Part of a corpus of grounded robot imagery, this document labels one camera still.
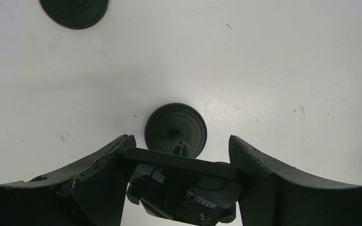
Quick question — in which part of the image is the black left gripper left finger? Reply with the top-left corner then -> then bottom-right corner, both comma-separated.
0,135 -> 136,226

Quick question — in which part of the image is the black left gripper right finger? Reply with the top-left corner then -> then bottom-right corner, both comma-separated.
229,135 -> 362,226

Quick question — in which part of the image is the black phone stand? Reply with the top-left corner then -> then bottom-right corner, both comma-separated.
144,103 -> 207,159
40,0 -> 109,30

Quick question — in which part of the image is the black phone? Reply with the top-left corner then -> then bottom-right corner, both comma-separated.
122,148 -> 248,226

